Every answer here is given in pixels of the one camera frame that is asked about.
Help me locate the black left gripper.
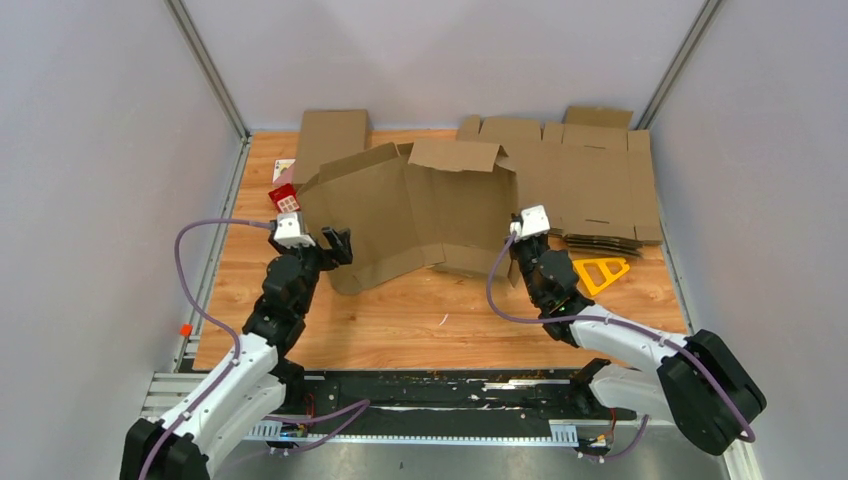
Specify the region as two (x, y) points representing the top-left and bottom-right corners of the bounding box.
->
(269, 226), (353, 315)

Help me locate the brown cardboard box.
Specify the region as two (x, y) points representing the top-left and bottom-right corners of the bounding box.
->
(293, 109), (371, 187)
(297, 139), (518, 295)

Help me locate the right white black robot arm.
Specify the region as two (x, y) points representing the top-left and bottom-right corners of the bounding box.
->
(499, 234), (767, 455)

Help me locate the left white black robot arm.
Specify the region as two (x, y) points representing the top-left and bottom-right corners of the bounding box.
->
(119, 214), (354, 479)

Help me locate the closed brown cardboard box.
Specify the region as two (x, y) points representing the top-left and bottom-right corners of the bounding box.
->
(293, 109), (371, 187)

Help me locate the yellow plastic triangle block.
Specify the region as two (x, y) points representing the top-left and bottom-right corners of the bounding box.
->
(573, 257), (630, 297)

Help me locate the red plastic window block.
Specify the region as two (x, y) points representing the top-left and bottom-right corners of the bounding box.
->
(268, 183), (301, 213)

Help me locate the playing card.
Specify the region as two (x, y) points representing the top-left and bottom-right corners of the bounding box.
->
(272, 159), (296, 187)

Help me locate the stack of flat cardboard sheets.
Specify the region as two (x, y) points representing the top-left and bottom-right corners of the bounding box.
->
(457, 106), (664, 245)

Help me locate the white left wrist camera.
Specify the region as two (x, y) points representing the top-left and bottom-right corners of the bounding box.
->
(271, 211), (316, 248)

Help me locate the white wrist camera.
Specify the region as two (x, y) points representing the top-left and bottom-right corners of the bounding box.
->
(271, 211), (316, 248)
(509, 205), (550, 241)

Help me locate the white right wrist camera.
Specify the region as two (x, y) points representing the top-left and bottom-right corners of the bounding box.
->
(509, 205), (550, 241)

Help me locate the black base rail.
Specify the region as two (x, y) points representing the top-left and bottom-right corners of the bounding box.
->
(272, 368), (640, 438)

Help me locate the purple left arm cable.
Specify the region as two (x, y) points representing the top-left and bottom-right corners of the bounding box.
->
(135, 218), (372, 480)

